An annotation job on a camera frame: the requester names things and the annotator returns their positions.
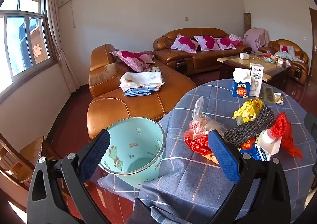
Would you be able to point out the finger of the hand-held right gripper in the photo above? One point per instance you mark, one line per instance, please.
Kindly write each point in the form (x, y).
(311, 125)

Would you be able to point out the wooden coffee table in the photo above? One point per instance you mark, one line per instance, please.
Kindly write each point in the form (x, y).
(237, 65)

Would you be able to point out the red plastic bag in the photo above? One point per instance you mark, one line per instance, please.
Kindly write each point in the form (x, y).
(198, 146)

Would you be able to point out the red pink cushion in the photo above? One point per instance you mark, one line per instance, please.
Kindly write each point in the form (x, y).
(284, 48)

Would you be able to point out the light blue cloth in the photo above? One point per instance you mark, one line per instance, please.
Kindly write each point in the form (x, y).
(288, 55)

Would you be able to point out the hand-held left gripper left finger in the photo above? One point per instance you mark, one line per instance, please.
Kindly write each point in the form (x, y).
(95, 156)

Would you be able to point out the brown leather chaise sofa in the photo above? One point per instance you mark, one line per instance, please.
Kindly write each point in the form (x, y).
(138, 107)

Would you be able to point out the blue plaid tablecloth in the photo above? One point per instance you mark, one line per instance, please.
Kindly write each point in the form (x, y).
(198, 189)

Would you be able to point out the folded blue cloth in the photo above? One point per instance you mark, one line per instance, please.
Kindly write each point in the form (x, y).
(138, 91)

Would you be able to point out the window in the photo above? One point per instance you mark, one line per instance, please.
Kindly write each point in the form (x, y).
(22, 40)

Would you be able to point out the folded white cloth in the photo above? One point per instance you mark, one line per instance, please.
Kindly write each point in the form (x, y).
(143, 79)

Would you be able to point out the brown leather armchair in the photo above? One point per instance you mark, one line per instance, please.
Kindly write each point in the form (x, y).
(299, 70)

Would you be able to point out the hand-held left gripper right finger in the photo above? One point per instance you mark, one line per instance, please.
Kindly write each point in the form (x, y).
(224, 157)

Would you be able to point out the pink floral pillow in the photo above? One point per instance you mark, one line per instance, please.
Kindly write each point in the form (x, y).
(206, 42)
(133, 59)
(184, 43)
(225, 42)

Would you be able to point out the red foam net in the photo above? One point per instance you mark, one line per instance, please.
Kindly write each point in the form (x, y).
(282, 122)

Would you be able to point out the pink cloth cover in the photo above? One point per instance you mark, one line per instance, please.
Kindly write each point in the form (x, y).
(256, 37)

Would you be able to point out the blue milk carton white cap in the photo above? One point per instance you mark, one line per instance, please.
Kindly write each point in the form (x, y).
(250, 150)

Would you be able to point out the clear plastic bag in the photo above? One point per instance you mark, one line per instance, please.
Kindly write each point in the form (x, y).
(200, 120)

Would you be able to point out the clear patterned snack wrapper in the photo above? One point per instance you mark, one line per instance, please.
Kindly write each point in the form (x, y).
(268, 95)

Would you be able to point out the beige curtain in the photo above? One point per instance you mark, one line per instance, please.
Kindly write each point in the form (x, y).
(58, 40)

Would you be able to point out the wooden chair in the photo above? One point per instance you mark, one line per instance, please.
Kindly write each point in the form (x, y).
(29, 154)

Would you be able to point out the folded pink blanket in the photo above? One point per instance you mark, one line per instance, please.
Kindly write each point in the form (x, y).
(235, 38)

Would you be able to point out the small white orange box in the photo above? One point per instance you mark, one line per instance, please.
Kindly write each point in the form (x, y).
(278, 99)

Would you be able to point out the checkered cloth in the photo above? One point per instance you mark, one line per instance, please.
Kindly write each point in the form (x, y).
(152, 69)

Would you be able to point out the mint green trash bin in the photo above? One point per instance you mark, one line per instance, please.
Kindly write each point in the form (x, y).
(133, 144)

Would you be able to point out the yellow plastic wrapper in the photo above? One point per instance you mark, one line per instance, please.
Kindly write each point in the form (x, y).
(247, 110)

